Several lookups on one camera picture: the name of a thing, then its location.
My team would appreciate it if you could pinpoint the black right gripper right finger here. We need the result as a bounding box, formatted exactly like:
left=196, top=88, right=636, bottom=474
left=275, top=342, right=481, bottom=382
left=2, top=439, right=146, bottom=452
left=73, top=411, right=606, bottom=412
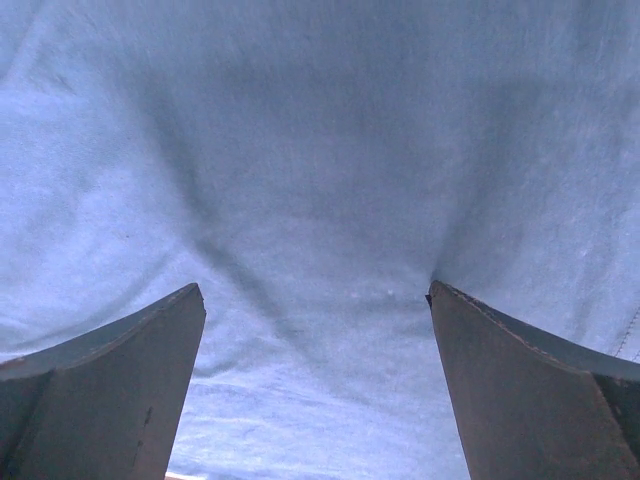
left=426, top=281, right=639, bottom=479

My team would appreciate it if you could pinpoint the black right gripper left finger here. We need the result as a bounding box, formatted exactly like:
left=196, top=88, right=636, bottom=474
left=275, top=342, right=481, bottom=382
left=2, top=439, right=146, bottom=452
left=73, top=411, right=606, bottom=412
left=1, top=283, right=206, bottom=479

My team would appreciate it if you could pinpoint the dark blue t shirt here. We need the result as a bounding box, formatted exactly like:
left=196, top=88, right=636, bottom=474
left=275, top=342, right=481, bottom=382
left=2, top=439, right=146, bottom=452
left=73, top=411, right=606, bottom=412
left=1, top=1, right=639, bottom=479

